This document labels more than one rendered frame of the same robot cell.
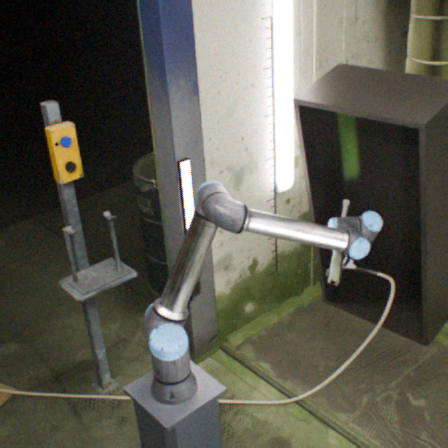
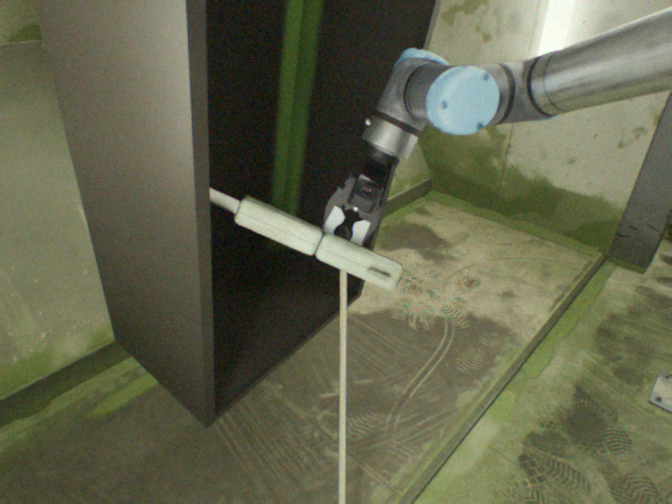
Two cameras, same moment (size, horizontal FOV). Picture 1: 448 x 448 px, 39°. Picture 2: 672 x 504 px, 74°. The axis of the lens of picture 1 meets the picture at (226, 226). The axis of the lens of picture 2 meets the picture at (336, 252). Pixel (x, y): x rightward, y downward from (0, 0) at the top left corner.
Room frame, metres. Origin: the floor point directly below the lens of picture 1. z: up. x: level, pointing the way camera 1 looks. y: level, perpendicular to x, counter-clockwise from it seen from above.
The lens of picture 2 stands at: (2.51, 0.18, 1.32)
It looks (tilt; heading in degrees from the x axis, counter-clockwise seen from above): 32 degrees down; 263
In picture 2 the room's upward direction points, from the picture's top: straight up
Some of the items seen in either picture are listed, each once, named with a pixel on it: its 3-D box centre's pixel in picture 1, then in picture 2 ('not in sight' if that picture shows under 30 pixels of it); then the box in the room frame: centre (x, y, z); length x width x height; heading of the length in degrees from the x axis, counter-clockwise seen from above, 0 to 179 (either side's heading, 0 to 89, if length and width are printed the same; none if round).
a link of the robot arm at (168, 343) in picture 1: (169, 351); not in sight; (1.94, 0.25, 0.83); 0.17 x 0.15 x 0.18; 11
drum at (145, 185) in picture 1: (183, 224); not in sight; (3.71, 0.29, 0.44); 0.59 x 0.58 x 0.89; 20
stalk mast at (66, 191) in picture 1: (80, 261); not in sight; (2.68, 0.74, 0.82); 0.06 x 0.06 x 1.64; 39
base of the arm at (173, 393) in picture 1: (173, 378); not in sight; (1.93, 0.25, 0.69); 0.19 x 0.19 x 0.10
